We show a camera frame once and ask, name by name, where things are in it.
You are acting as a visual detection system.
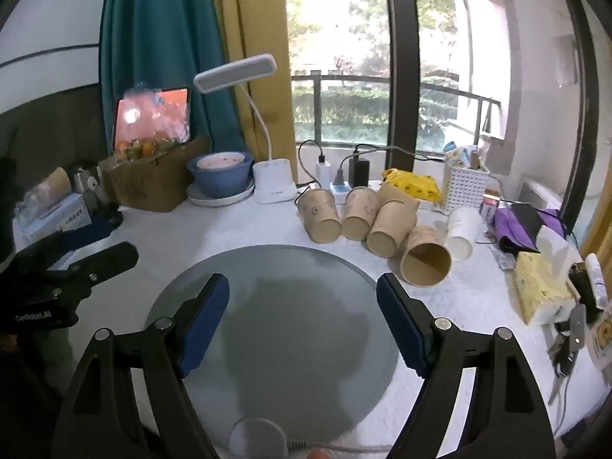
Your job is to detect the round grey glass mat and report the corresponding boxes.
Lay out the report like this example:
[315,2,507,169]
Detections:
[145,245,401,452]

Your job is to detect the white plate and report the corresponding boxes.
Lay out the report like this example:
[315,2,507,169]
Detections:
[186,179,256,208]

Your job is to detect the blue bowl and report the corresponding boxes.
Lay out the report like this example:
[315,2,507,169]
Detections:
[186,151,254,198]

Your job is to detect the yellow curtain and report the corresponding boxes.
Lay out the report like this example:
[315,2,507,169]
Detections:
[213,0,300,187]

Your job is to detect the yellow tissue pack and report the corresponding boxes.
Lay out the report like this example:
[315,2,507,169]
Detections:
[514,250,582,327]

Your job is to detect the brown paper roll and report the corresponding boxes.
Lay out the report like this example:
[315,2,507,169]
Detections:
[28,167,73,202]

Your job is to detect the black cable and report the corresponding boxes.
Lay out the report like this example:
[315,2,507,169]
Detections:
[298,140,327,188]

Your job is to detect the brown paper cup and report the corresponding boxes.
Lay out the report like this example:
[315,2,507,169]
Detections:
[340,186,381,242]
[296,187,342,244]
[399,225,452,288]
[366,196,420,257]

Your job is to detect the small red white box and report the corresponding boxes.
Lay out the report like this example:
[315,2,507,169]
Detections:
[480,194,501,223]

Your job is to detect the white perforated basket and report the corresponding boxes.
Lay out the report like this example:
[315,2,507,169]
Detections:
[442,157,491,216]

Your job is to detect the yellow plastic bag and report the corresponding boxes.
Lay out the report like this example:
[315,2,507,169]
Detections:
[381,168,441,203]

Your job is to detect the white round device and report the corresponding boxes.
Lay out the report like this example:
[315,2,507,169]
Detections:
[228,418,290,459]

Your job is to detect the cardboard box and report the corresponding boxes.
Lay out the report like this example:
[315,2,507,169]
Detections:
[98,136,211,213]

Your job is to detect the white desk lamp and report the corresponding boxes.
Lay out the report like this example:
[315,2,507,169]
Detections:
[194,54,296,205]

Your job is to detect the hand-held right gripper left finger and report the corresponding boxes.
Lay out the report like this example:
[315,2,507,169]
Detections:
[52,272,231,459]

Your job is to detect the balcony railing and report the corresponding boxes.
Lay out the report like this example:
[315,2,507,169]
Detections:
[291,73,504,145]

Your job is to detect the black window frame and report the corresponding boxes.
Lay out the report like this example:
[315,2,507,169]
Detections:
[382,0,422,155]

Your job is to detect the white paper cup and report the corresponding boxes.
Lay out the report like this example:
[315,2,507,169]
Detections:
[444,207,482,263]

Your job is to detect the white tube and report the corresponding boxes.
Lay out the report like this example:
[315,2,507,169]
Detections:
[584,252,611,308]

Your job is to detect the bunch of keys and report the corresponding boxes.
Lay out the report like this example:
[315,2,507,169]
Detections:
[546,303,589,405]

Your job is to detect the silver metal object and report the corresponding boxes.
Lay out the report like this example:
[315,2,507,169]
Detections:
[71,164,104,200]

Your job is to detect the white power strip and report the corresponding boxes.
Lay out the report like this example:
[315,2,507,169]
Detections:
[296,181,383,203]

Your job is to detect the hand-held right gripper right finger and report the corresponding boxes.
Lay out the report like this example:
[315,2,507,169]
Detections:
[376,272,558,459]

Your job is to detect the purple cloth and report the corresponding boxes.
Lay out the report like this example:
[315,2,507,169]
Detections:
[494,205,566,255]

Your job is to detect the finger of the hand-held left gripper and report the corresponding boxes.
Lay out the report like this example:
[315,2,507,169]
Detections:
[62,241,140,298]
[45,213,124,269]

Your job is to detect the white blue box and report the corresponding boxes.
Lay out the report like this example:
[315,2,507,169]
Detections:
[13,192,93,250]

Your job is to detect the black charger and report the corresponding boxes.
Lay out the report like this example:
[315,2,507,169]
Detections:
[348,150,370,187]

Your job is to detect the teal curtain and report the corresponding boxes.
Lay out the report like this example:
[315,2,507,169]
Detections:
[98,0,247,163]

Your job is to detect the thin grey cable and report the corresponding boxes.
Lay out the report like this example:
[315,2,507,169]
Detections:
[287,437,399,455]

